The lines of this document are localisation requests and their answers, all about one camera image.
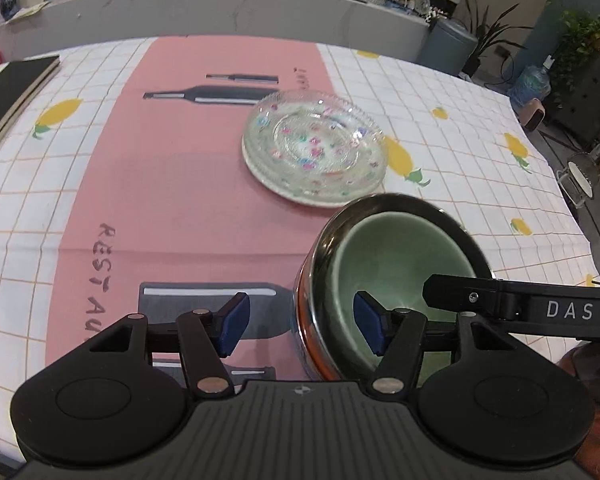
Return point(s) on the lemon checkered tablecloth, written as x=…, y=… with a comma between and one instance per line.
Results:
x=455, y=125

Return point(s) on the potted long-leaf plant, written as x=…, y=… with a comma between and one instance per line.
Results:
x=485, y=40

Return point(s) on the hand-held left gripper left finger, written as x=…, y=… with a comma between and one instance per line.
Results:
x=235, y=322

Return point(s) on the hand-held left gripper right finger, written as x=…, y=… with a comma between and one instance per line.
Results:
x=370, y=320

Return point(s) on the pink printed table mat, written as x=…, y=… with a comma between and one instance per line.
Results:
x=170, y=185

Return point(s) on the white fruit-printed plate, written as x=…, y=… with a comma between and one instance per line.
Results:
x=320, y=201

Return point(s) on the dark cabinet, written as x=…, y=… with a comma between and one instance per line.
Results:
x=590, y=102

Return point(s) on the large water bottle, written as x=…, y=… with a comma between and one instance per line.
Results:
x=530, y=87

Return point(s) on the green ceramic bowl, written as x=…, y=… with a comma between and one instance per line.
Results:
x=395, y=260

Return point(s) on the small pink heater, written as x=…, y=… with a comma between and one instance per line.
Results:
x=534, y=116

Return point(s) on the blue glass vase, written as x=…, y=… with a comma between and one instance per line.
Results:
x=10, y=6

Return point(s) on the black notebook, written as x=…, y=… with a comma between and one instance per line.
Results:
x=10, y=95

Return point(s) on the loose papers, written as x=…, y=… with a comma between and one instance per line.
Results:
x=27, y=11

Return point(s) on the bushy green plant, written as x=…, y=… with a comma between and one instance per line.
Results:
x=582, y=40

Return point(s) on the grey trash bin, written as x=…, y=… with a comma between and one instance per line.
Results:
x=447, y=47

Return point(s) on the white marble console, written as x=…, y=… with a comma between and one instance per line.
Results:
x=230, y=10

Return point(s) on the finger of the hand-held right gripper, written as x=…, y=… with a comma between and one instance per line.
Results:
x=460, y=292

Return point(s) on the orange steel bowl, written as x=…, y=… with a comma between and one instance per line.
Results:
x=325, y=242

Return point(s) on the floral glass plate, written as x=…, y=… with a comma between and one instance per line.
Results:
x=310, y=140

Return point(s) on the clear glass plate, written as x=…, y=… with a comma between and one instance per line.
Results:
x=260, y=172

